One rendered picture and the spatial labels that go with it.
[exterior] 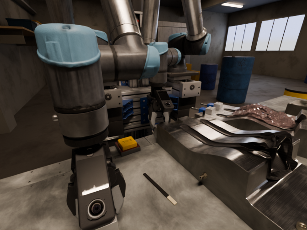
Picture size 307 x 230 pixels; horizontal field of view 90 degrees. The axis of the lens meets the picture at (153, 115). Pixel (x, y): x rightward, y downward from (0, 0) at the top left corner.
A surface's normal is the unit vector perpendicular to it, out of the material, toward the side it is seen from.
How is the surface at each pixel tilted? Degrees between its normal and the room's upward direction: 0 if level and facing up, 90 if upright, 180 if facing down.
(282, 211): 0
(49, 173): 0
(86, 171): 29
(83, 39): 87
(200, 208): 0
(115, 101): 90
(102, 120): 90
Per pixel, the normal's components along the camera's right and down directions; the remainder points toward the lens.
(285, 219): 0.00, -0.92
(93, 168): 0.17, -0.63
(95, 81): 0.89, 0.17
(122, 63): 0.44, 0.26
